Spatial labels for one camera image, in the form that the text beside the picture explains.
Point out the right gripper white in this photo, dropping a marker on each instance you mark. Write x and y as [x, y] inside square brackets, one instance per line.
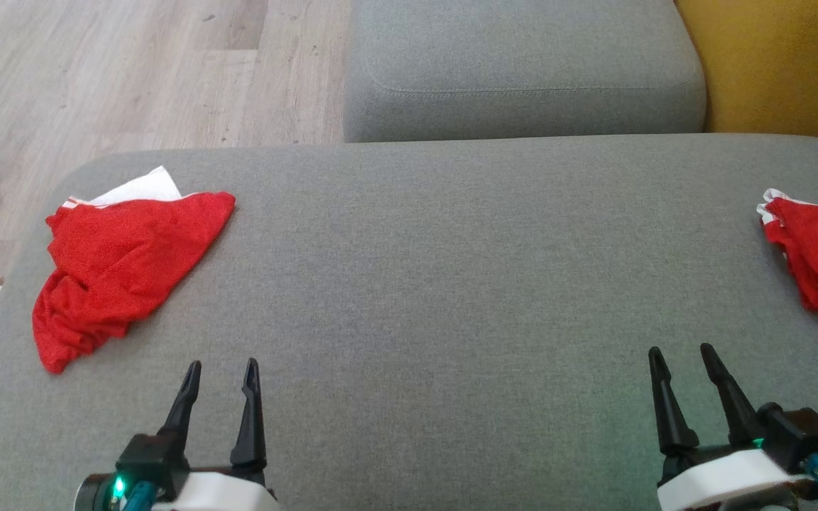
[721, 475]

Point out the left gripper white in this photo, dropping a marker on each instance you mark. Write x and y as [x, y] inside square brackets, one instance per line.
[217, 493]

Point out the red white basketball jersey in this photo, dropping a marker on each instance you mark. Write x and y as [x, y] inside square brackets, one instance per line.
[118, 270]

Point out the large grey sofa seat cushion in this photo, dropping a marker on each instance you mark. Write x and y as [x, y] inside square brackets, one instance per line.
[451, 284]

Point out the yellow sofa backrest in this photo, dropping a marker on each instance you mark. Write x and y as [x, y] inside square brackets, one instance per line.
[785, 64]

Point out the small grey sofa seat cushion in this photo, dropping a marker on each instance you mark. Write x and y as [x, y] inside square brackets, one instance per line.
[522, 57]

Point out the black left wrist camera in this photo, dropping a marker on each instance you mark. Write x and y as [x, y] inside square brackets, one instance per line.
[153, 458]

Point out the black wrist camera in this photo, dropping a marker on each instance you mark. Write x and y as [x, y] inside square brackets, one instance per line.
[799, 429]
[153, 458]

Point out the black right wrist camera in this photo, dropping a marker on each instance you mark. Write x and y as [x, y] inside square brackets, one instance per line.
[799, 429]

